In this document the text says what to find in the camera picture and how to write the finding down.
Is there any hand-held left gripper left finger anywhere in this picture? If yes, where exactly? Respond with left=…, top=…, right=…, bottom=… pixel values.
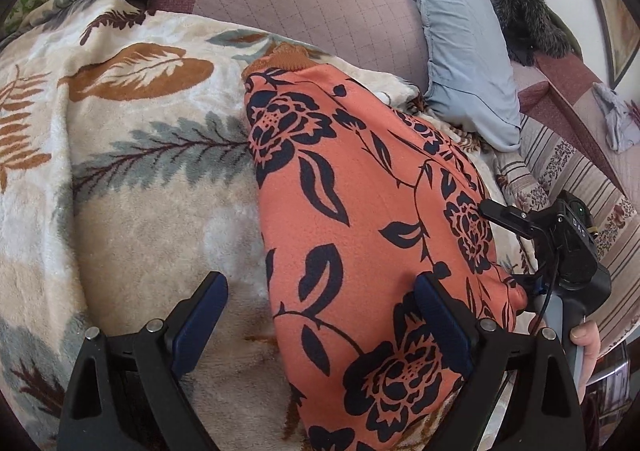
left=57, top=271, right=229, bottom=451

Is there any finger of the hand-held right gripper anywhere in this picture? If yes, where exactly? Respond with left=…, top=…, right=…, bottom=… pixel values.
left=510, top=271, right=548, bottom=297
left=479, top=200, right=543, bottom=238

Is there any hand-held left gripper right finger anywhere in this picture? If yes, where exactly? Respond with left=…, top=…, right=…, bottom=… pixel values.
left=414, top=272, right=586, bottom=451

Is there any orange floral garment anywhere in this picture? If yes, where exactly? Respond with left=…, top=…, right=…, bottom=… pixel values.
left=242, top=44, right=531, bottom=451

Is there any person's right hand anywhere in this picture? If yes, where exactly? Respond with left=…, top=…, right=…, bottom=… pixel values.
left=570, top=320, right=602, bottom=407

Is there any striped floral bed sheet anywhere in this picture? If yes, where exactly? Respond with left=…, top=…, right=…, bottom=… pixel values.
left=495, top=126, right=640, bottom=347

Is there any leaf print fleece blanket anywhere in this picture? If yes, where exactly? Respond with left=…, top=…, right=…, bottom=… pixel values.
left=0, top=0, right=506, bottom=451

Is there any small grey crumpled cloth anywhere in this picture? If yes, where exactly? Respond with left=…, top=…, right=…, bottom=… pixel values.
left=592, top=81, right=640, bottom=154

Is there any light blue pillow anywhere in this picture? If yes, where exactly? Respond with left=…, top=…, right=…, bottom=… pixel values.
left=397, top=0, right=523, bottom=152

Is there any dark fur trimmed garment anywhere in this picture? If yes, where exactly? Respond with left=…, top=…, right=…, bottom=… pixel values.
left=492, top=0, right=576, bottom=67

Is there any mauve quilted bed cover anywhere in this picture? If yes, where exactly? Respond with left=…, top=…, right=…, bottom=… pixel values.
left=147, top=0, right=431, bottom=92

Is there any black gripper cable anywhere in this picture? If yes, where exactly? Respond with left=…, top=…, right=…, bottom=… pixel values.
left=530, top=251, right=562, bottom=333

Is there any framed wall picture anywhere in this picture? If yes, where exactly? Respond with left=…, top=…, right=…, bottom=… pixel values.
left=570, top=0, right=640, bottom=89

